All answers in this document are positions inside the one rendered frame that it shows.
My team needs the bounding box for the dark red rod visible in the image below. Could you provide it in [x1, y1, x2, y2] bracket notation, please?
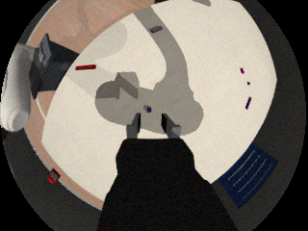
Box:
[76, 64, 96, 70]

